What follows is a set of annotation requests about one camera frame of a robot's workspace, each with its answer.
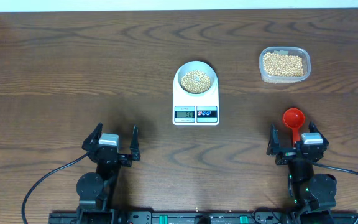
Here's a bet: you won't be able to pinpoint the clear plastic soybean container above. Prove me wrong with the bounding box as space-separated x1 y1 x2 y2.
259 47 311 84

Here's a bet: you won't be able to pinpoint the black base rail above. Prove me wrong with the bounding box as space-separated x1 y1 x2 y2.
48 208 358 224

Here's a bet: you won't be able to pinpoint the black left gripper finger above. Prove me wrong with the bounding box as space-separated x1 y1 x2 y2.
82 123 103 152
130 125 141 161

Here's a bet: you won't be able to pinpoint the grey round bowl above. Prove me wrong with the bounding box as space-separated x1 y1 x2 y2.
174 61 218 95

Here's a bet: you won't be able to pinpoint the soybeans pile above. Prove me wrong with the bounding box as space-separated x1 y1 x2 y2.
262 52 304 77

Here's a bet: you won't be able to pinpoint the red measuring scoop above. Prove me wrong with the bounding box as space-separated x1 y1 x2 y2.
282 108 305 146

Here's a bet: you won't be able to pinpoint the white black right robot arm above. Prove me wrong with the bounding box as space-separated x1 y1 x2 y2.
267 122 337 223

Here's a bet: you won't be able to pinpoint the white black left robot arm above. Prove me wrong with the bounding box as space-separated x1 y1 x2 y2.
76 123 140 223

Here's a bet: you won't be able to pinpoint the white digital kitchen scale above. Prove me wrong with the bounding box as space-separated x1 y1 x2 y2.
172 73 219 126

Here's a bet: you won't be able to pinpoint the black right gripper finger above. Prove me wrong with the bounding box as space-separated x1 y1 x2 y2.
308 121 322 135
266 124 280 155

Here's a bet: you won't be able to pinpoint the soybeans in bowl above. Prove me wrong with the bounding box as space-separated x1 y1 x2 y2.
180 70 211 94

